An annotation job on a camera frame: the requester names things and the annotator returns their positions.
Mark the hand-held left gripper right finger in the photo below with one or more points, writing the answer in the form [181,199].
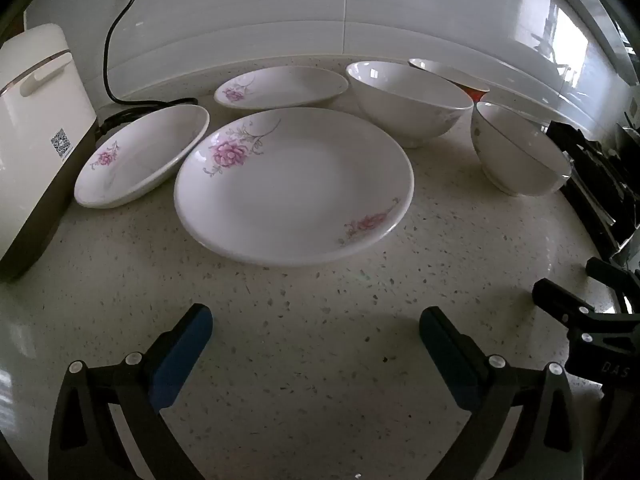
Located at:
[442,347]

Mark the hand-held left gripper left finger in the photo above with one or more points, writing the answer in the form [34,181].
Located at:
[182,360]

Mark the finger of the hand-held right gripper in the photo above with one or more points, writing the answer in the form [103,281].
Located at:
[555,300]
[610,270]

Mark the white bowl with thin line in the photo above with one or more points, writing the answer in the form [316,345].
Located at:
[515,160]

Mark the large floral white plate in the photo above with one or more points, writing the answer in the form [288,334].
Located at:
[300,195]

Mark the small floral white plate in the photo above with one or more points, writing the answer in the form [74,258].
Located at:
[140,160]
[285,85]

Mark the large plain white bowl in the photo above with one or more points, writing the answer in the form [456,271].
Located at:
[400,105]

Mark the orange and white bowl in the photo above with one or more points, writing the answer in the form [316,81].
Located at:
[445,71]

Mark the black gas stove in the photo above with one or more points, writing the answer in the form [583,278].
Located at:
[595,170]

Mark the white rice cooker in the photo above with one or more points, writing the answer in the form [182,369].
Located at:
[35,135]

